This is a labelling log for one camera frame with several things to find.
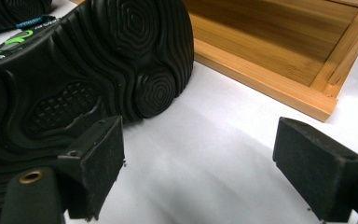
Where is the wooden tray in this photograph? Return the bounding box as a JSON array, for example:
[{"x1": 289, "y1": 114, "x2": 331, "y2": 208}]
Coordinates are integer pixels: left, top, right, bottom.
[{"x1": 182, "y1": 0, "x2": 358, "y2": 123}]

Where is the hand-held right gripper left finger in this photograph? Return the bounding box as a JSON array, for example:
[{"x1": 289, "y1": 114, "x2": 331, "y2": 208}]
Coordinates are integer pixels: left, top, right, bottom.
[{"x1": 57, "y1": 115, "x2": 126, "y2": 222}]

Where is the black sandal green pattern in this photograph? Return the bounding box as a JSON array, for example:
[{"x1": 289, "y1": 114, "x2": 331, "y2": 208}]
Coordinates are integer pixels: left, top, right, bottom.
[
  {"x1": 0, "y1": 0, "x2": 196, "y2": 218},
  {"x1": 0, "y1": 0, "x2": 59, "y2": 36}
]

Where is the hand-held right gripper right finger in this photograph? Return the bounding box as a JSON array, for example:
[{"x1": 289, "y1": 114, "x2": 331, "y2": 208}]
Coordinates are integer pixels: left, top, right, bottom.
[{"x1": 272, "y1": 117, "x2": 358, "y2": 223}]

